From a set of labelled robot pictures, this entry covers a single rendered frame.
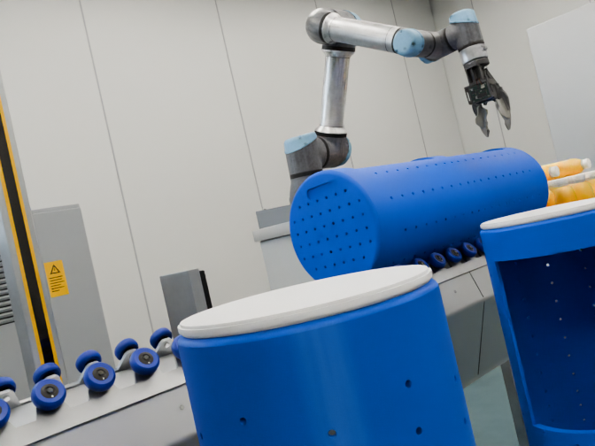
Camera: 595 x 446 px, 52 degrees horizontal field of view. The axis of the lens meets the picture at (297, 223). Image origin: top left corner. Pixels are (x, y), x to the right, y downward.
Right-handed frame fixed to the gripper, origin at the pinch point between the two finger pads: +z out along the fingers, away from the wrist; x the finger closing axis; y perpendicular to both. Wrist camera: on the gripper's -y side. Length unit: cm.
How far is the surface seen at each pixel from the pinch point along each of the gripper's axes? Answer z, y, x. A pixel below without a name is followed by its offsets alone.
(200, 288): 21, 103, -23
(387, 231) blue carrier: 20, 60, -8
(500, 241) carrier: 27, 58, 15
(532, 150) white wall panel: -18, -471, -136
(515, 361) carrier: 52, 56, 10
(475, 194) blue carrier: 16.5, 21.4, -3.2
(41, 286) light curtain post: 12, 113, -59
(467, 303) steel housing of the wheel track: 42, 36, -7
